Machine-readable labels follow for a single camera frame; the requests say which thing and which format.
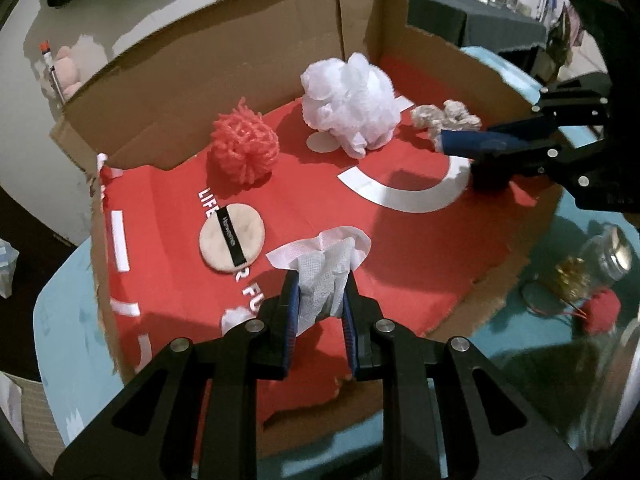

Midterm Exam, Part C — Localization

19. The small glass jar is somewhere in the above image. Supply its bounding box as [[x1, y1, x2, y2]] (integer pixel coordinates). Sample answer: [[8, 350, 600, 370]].
[[550, 224, 633, 306]]

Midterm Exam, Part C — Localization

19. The beige powder puff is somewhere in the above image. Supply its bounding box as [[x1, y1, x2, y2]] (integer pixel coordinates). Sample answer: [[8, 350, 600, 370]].
[[199, 202, 266, 274]]

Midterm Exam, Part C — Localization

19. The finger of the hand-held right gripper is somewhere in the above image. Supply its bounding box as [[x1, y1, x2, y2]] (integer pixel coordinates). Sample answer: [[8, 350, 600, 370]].
[[440, 87, 608, 156], [470, 147, 608, 211]]

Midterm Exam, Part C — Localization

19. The red lined cardboard box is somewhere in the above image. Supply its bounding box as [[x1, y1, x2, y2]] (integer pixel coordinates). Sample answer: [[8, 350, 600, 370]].
[[49, 0, 571, 461]]

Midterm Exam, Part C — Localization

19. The red yarn pompom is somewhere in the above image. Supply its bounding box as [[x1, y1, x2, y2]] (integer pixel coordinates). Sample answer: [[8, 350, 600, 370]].
[[209, 97, 280, 192]]

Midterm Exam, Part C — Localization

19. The red knit piece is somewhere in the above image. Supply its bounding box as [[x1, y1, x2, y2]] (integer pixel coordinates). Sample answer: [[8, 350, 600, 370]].
[[582, 287, 622, 336]]

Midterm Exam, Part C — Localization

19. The white mesh cloth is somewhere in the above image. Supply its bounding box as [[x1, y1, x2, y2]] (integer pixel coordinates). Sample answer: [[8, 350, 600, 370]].
[[265, 226, 373, 337]]

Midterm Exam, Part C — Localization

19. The white paper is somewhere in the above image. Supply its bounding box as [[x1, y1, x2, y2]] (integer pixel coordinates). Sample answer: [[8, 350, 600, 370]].
[[0, 372, 26, 443]]

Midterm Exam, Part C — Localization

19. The white bath loofah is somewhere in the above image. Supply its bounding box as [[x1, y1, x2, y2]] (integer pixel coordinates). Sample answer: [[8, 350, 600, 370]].
[[301, 52, 402, 159]]

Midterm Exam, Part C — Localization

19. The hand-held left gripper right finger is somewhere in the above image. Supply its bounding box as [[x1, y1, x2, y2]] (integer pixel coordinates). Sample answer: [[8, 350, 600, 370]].
[[342, 270, 586, 480]]

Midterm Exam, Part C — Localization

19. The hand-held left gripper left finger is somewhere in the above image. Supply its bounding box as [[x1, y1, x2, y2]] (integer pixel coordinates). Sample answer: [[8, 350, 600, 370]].
[[52, 270, 301, 480]]

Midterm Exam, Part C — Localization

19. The pink plush toy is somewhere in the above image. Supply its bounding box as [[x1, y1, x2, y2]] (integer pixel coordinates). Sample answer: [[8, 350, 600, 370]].
[[52, 46, 83, 98]]

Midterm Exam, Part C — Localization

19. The dark cloth covered table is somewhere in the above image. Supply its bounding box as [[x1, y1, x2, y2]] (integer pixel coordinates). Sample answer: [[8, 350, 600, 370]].
[[407, 0, 548, 51]]

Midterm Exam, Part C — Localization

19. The stick with orange tip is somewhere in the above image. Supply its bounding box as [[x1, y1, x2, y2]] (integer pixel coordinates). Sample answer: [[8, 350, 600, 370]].
[[40, 42, 66, 106]]

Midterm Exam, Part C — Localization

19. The crumpled plastic bag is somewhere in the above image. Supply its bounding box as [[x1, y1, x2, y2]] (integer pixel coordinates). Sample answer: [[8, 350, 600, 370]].
[[0, 240, 20, 301]]

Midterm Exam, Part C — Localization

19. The beige crochet piece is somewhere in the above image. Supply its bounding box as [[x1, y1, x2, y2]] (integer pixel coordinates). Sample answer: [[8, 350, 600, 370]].
[[411, 100, 482, 153]]

